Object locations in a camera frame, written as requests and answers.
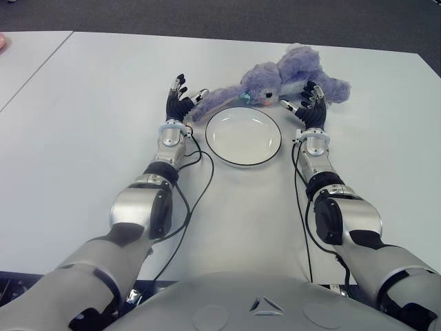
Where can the metal table bracket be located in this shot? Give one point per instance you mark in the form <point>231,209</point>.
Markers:
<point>133,296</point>
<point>341,291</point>

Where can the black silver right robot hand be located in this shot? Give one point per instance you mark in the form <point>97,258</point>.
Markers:
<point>313,113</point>

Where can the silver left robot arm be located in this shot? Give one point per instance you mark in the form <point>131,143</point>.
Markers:
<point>138,207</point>

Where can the white plate black rim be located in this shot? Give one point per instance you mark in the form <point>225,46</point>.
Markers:
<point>241,138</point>

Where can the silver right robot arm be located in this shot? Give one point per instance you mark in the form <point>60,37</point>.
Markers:
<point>355,213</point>

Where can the pink object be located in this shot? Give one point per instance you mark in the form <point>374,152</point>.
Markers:
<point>2,41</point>

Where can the grey robot torso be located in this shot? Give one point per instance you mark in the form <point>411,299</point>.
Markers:
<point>220,303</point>

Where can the purple plush rabbit doll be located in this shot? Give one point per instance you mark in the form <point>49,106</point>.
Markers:
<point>262,79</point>

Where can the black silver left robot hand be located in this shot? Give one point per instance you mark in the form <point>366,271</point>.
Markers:
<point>175,107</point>

